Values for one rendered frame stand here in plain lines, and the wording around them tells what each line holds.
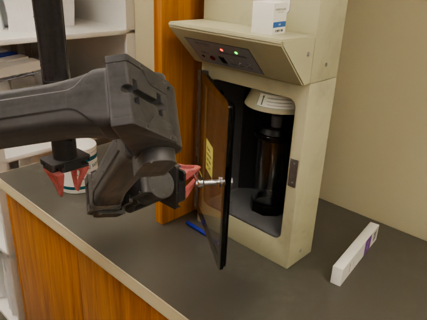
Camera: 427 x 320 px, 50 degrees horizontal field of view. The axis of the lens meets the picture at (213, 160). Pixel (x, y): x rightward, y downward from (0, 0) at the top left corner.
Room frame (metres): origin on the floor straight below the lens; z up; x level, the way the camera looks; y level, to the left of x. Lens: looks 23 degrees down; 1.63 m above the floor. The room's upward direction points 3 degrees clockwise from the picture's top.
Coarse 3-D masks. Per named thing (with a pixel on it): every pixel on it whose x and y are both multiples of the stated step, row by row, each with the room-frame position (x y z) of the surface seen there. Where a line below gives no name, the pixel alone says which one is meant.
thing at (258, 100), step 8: (248, 96) 1.10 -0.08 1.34; (256, 96) 1.07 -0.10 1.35; (264, 96) 1.05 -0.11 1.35; (272, 96) 1.05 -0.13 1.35; (280, 96) 1.04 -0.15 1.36; (248, 104) 1.08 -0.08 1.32; (256, 104) 1.06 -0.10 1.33; (264, 104) 1.05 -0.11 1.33; (272, 104) 1.04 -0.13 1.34; (280, 104) 1.03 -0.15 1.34; (288, 104) 1.03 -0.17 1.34; (272, 112) 1.03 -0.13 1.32; (280, 112) 1.03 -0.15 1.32; (288, 112) 1.03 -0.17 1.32
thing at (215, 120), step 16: (208, 80) 1.04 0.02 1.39; (208, 96) 1.03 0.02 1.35; (224, 96) 0.90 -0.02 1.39; (208, 112) 1.03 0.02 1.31; (224, 112) 0.88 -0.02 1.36; (208, 128) 1.02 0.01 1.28; (224, 128) 0.87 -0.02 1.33; (224, 144) 0.87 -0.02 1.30; (224, 160) 0.86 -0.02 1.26; (208, 176) 1.00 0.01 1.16; (224, 176) 0.85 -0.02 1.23; (208, 192) 0.99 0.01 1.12; (224, 192) 0.85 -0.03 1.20; (208, 208) 0.99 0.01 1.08; (224, 208) 0.85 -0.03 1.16; (208, 224) 0.98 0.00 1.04; (224, 224) 0.85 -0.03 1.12; (208, 240) 0.97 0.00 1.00; (224, 240) 0.85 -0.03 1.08
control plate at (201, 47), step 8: (192, 40) 1.06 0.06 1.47; (200, 40) 1.04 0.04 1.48; (200, 48) 1.07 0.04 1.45; (208, 48) 1.04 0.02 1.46; (216, 48) 1.02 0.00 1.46; (224, 48) 1.00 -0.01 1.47; (232, 48) 0.98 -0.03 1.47; (240, 48) 0.96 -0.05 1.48; (200, 56) 1.10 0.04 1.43; (208, 56) 1.07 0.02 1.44; (216, 56) 1.05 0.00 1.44; (224, 56) 1.03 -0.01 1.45; (232, 56) 1.01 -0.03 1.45; (240, 56) 0.98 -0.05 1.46; (248, 56) 0.96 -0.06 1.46; (224, 64) 1.06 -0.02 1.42; (232, 64) 1.04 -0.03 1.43; (256, 64) 0.97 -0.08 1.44; (256, 72) 1.00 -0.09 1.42
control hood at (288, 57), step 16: (176, 32) 1.08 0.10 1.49; (192, 32) 1.03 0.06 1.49; (208, 32) 0.99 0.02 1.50; (224, 32) 0.96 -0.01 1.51; (240, 32) 0.94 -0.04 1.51; (288, 32) 0.97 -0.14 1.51; (192, 48) 1.10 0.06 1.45; (256, 48) 0.92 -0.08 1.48; (272, 48) 0.89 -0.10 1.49; (288, 48) 0.88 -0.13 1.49; (304, 48) 0.92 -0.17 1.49; (272, 64) 0.93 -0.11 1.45; (288, 64) 0.90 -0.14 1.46; (304, 64) 0.92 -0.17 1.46; (288, 80) 0.94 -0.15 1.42; (304, 80) 0.93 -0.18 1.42
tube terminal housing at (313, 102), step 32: (224, 0) 1.12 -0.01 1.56; (256, 0) 1.05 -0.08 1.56; (320, 0) 0.95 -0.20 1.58; (320, 32) 0.96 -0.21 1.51; (320, 64) 0.97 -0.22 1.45; (288, 96) 0.98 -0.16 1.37; (320, 96) 0.98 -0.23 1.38; (320, 128) 1.00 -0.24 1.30; (320, 160) 1.01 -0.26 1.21; (288, 192) 0.96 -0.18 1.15; (288, 224) 0.95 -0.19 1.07; (288, 256) 0.95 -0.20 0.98
